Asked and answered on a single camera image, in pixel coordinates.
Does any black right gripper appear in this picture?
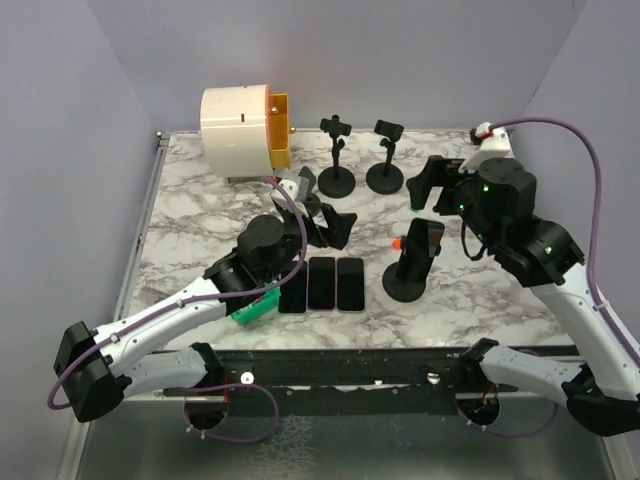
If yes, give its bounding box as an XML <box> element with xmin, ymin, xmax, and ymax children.
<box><xmin>405</xmin><ymin>154</ymin><xmax>498</xmax><ymax>249</ymax></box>

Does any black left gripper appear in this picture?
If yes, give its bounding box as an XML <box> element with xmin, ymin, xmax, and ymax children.
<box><xmin>265</xmin><ymin>202</ymin><xmax>356</xmax><ymax>282</ymax></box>

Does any brown round phone stand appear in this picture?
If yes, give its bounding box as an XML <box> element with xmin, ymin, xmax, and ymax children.
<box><xmin>299</xmin><ymin>166</ymin><xmax>321</xmax><ymax>217</ymax></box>

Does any tall black phone stand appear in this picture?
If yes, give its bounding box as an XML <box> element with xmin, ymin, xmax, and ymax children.
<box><xmin>366</xmin><ymin>119</ymin><xmax>404</xmax><ymax>195</ymax></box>

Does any black round-base front stand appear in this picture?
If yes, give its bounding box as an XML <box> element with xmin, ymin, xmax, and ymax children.
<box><xmin>317</xmin><ymin>114</ymin><xmax>356</xmax><ymax>199</ymax></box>

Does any purple-edged black phone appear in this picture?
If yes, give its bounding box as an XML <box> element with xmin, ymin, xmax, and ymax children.
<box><xmin>336</xmin><ymin>257</ymin><xmax>365</xmax><ymax>312</ymax></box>

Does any black phone with silver edge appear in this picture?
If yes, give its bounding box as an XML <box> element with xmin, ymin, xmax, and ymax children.
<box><xmin>307</xmin><ymin>257</ymin><xmax>336</xmax><ymax>310</ymax></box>

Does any silver-edged phone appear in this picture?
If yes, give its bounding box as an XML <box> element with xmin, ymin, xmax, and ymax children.
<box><xmin>278</xmin><ymin>262</ymin><xmax>307</xmax><ymax>314</ymax></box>

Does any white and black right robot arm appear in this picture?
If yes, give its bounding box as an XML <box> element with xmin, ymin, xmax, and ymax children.
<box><xmin>406</xmin><ymin>156</ymin><xmax>639</xmax><ymax>437</ymax></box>

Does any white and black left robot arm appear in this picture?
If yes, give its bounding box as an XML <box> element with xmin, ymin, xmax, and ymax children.
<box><xmin>47</xmin><ymin>203</ymin><xmax>358</xmax><ymax>423</ymax></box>

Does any green plastic bin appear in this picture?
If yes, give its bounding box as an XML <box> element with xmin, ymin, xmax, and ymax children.
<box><xmin>231</xmin><ymin>287</ymin><xmax>281</xmax><ymax>325</ymax></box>

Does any white cylindrical drum device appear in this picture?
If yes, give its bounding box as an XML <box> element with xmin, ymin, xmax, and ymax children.
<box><xmin>200</xmin><ymin>84</ymin><xmax>272</xmax><ymax>178</ymax></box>

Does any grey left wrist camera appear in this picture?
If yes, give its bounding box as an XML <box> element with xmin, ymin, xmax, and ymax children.
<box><xmin>277</xmin><ymin>175</ymin><xmax>311</xmax><ymax>202</ymax></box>

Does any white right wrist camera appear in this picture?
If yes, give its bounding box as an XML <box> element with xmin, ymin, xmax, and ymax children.
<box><xmin>459</xmin><ymin>122</ymin><xmax>511</xmax><ymax>173</ymax></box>

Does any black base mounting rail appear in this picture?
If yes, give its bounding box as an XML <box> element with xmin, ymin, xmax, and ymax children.
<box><xmin>162</xmin><ymin>347</ymin><xmax>519</xmax><ymax>418</ymax></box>

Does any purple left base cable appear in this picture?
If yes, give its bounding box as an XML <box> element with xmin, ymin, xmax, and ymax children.
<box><xmin>175</xmin><ymin>381</ymin><xmax>280</xmax><ymax>443</ymax></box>

